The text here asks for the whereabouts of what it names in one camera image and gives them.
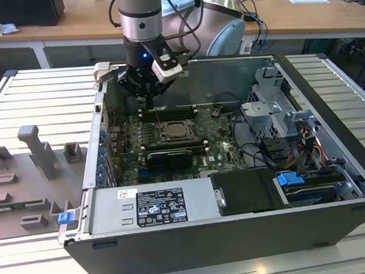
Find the silver metal drive cage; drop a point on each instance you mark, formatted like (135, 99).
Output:
(263, 122)

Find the black graphics card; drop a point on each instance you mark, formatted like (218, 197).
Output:
(171, 159)

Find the grey plastic case latch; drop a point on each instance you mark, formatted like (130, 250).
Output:
(101, 72)

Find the black open PC case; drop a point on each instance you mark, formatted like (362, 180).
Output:
(209, 251)

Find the CPU socket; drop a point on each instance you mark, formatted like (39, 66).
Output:
(178, 139)

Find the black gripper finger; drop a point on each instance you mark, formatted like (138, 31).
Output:
(158, 88)
(131, 81)

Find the black RAM slot white clips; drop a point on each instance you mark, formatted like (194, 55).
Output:
(174, 148)
(171, 110)
(171, 116)
(173, 143)

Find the green RAM stick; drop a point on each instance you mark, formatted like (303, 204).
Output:
(5, 206)

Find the crumpled white paper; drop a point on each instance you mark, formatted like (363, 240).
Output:
(1, 28)

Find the black plastic shroud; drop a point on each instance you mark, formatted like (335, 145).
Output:
(246, 192)

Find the blue plastic latch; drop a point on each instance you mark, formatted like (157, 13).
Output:
(66, 218)

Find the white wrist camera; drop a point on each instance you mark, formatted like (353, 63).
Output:
(165, 74)

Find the grey parts rack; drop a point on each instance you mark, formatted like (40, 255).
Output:
(23, 185)

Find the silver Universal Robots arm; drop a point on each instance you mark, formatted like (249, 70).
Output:
(139, 8)

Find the black box on desk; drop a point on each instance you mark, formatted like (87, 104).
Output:
(20, 12)

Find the wooden desk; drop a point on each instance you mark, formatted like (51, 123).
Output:
(68, 29)

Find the green motherboard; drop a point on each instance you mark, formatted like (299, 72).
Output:
(224, 159)

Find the silver chipset heatsink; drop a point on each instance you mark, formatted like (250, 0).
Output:
(228, 147)

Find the white paper sheet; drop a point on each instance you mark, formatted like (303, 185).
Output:
(307, 0)

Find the silver CPU green substrate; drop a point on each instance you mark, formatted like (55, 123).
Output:
(176, 130)

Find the round coin cell battery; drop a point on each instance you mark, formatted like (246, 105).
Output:
(216, 111)

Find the hard disk in blue carrier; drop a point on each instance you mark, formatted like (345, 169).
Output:
(288, 178)

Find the silver power supply unit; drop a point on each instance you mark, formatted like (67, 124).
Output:
(112, 211)

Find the white power adapter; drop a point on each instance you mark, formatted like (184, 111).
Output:
(247, 48)

